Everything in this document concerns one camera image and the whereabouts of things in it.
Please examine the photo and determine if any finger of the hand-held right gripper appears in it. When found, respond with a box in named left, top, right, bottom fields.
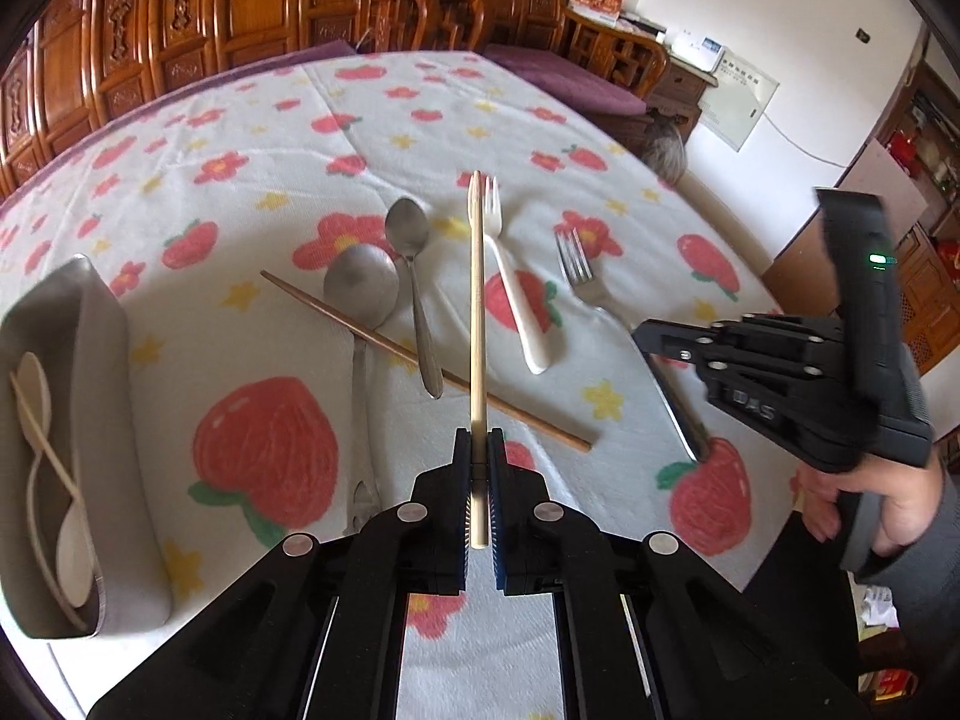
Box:
left=632, top=313, right=846, bottom=365
left=677, top=355, right=844, bottom=460

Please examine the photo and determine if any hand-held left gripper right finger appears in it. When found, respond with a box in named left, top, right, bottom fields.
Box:
left=487, top=426, right=875, bottom=720

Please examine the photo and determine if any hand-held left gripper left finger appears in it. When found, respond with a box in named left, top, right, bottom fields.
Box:
left=86, top=426, right=475, bottom=720

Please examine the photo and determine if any brown wooden chopstick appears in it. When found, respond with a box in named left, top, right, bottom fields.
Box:
left=260, top=270, right=593, bottom=453

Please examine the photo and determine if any metal fork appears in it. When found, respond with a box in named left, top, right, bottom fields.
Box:
left=553, top=227, right=712, bottom=464

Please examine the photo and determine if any white plastic fork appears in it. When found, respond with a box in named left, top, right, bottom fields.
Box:
left=480, top=175, right=552, bottom=376

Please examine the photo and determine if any large metal spoon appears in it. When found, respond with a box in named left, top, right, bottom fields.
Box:
left=322, top=244, right=401, bottom=537

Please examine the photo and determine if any small metal spoon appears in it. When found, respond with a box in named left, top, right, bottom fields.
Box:
left=384, top=196, right=446, bottom=401

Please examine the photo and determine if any rectangular metal box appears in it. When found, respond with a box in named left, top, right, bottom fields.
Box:
left=0, top=253, right=175, bottom=640

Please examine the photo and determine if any white plastic spoon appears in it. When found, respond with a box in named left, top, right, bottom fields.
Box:
left=25, top=454, right=98, bottom=627
left=15, top=351, right=85, bottom=503

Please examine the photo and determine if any person's right hand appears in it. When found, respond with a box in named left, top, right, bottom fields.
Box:
left=796, top=463, right=948, bottom=554

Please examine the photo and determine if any wooden display cabinet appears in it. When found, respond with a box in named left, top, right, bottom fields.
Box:
left=874, top=67, right=960, bottom=376

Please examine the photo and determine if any brown cardboard board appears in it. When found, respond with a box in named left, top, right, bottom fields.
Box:
left=761, top=139, right=931, bottom=376

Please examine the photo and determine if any grey fluffy mop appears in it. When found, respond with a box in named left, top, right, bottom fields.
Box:
left=641, top=116, right=689, bottom=185

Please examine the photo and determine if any wooden side table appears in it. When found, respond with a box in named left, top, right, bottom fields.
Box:
left=637, top=15, right=725, bottom=147

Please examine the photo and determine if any white metal panel door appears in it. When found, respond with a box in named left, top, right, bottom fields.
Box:
left=697, top=52, right=781, bottom=152

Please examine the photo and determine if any square purple seat cushion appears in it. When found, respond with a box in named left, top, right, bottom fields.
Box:
left=480, top=43, right=650, bottom=117

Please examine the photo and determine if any white desktop device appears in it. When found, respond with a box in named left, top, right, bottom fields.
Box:
left=667, top=28, right=727, bottom=74

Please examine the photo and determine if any flat black white box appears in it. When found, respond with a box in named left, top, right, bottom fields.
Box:
left=619, top=13, right=668, bottom=42

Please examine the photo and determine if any strawberry print tablecloth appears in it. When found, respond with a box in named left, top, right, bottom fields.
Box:
left=0, top=51, right=785, bottom=720

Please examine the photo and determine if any long carved wooden sofa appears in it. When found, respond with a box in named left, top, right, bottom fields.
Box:
left=0, top=0, right=488, bottom=203

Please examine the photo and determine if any white cable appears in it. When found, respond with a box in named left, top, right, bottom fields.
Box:
left=761, top=109, right=852, bottom=168

